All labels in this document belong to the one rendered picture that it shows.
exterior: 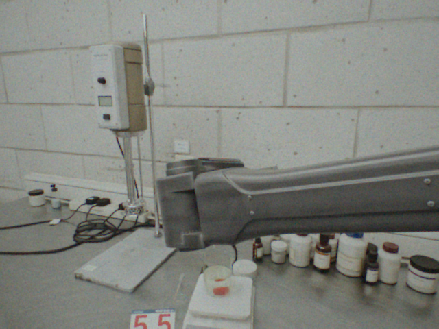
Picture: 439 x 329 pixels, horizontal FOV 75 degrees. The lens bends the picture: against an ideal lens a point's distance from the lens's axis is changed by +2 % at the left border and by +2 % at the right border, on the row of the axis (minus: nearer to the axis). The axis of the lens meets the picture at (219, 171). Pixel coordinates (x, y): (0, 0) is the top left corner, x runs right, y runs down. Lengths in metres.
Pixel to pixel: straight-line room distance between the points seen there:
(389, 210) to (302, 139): 0.80
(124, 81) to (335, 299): 0.75
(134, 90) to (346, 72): 0.60
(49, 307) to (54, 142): 0.90
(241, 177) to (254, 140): 0.78
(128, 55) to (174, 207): 0.59
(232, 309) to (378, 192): 0.46
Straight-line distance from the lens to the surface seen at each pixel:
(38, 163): 1.69
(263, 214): 0.21
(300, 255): 0.89
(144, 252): 0.96
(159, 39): 1.16
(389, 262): 0.90
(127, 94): 0.80
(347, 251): 0.88
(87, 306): 0.81
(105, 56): 0.78
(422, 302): 0.90
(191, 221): 0.26
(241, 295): 0.63
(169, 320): 0.68
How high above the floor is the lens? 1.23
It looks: 14 degrees down
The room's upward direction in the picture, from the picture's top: straight up
